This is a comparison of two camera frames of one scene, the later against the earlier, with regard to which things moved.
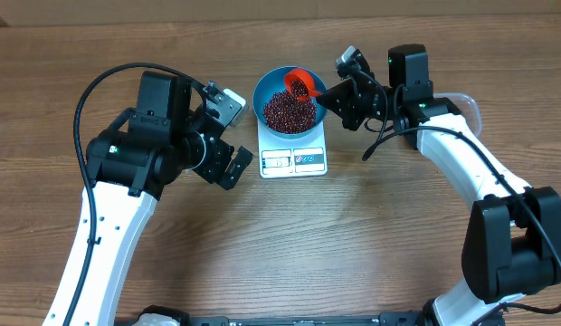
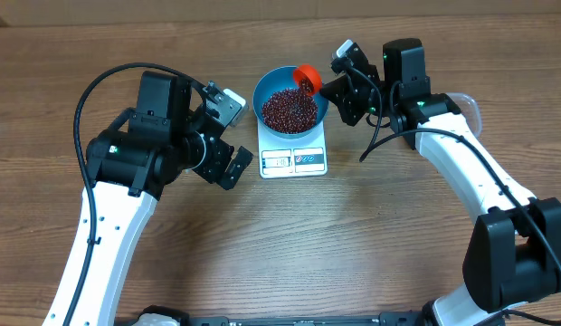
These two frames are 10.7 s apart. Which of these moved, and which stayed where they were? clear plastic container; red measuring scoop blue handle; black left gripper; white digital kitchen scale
Moved: red measuring scoop blue handle
Stayed: white digital kitchen scale; black left gripper; clear plastic container
